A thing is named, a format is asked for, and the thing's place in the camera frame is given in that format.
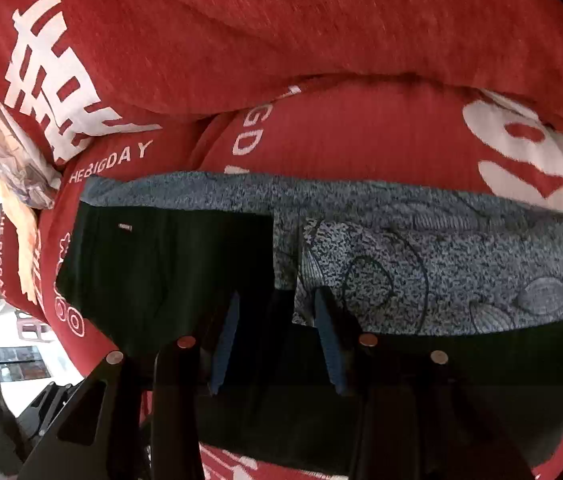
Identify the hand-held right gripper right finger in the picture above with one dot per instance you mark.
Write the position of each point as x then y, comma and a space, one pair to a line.
332, 350

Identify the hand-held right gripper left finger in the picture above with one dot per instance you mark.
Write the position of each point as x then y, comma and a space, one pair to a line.
224, 347

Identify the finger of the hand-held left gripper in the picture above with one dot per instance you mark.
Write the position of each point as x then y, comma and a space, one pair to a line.
49, 407

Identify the black pants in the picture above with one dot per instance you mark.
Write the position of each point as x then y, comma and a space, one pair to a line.
161, 270

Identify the dark shelf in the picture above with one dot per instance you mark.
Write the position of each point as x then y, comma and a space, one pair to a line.
19, 362

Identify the blue-grey leaf patterned cloth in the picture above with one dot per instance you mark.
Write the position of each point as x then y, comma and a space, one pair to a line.
411, 260

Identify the peach cloth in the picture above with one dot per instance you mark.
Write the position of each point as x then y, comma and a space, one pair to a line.
26, 245

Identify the red printed bedsheet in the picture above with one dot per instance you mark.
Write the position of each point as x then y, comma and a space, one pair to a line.
371, 135

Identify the floral pillow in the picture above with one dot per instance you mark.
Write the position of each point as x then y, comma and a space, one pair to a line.
21, 165

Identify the red printed quilt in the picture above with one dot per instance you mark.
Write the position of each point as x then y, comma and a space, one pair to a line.
261, 25

